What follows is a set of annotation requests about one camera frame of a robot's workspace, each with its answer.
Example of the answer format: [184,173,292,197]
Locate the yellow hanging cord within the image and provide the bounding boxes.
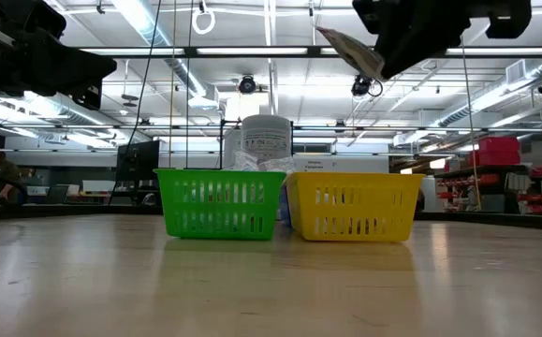
[461,37,483,210]

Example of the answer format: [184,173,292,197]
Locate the yellow plastic basket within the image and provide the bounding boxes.
[285,171,427,243]

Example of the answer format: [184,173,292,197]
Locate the white signboard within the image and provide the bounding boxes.
[292,154,390,175]

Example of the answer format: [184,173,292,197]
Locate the white wipes canister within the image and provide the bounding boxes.
[240,114,293,173]

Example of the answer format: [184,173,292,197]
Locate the green plastic basket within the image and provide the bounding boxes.
[154,168,288,242]

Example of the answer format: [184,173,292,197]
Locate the black overhead mounted camera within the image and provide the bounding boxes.
[238,74,257,95]
[350,74,384,100]

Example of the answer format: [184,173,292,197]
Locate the black overhead frame bar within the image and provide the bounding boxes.
[78,45,542,60]

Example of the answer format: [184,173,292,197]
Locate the red storage bins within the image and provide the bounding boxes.
[469,135,522,168]

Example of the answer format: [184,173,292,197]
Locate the black monitor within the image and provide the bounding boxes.
[114,139,162,183]

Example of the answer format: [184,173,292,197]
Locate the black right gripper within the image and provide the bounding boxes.
[352,0,533,80]

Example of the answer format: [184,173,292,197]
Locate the black storage shelf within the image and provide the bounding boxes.
[433,163,542,215]

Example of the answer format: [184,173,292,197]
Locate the blue plastic basket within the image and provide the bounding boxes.
[279,184,293,227]

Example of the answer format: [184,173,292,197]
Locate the white cable loop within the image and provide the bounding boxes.
[190,0,216,37]

